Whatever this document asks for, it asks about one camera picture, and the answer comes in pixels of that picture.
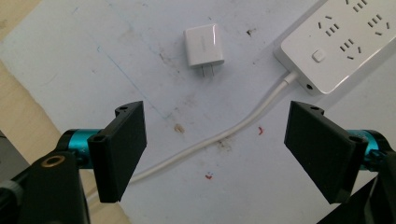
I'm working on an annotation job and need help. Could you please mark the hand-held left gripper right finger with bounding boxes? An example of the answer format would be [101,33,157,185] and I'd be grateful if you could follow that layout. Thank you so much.
[283,100,391,205]

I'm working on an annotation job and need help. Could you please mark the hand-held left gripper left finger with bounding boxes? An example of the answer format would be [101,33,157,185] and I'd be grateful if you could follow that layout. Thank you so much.
[56,100,148,203]

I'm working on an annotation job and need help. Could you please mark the white power strip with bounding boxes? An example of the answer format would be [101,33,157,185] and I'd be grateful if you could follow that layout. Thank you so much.
[273,0,396,97]

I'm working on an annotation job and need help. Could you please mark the white charger plug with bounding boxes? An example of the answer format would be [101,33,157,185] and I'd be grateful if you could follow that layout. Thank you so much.
[183,23,226,78]

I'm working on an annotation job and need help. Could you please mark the white power strip cable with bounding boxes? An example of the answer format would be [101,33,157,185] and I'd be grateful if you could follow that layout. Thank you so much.
[85,70,301,202]

